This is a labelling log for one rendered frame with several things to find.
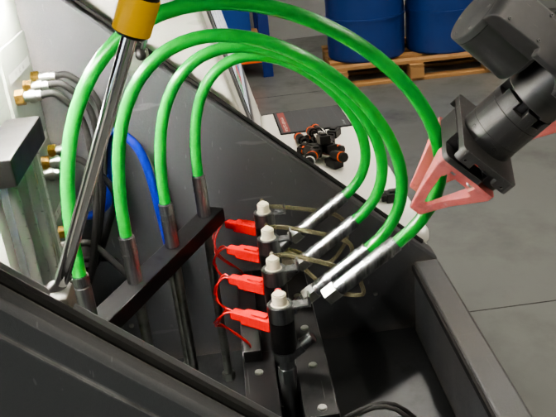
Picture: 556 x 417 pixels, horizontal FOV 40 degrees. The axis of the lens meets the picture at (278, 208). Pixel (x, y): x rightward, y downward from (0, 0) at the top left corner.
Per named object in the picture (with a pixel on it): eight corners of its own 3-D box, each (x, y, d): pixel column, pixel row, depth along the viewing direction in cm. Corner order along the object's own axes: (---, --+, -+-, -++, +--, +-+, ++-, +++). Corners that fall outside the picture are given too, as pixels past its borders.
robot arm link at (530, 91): (611, 88, 64) (600, 59, 69) (555, 39, 62) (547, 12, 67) (548, 141, 68) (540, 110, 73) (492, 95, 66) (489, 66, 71)
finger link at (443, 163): (388, 205, 74) (457, 144, 68) (390, 164, 79) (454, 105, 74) (439, 242, 75) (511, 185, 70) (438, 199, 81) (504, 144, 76)
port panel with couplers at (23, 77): (81, 287, 98) (25, 49, 85) (55, 290, 97) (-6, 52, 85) (94, 242, 109) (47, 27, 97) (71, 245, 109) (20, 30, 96)
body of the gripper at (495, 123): (449, 160, 68) (511, 106, 64) (445, 104, 76) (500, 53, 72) (500, 199, 70) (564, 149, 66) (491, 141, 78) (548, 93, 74)
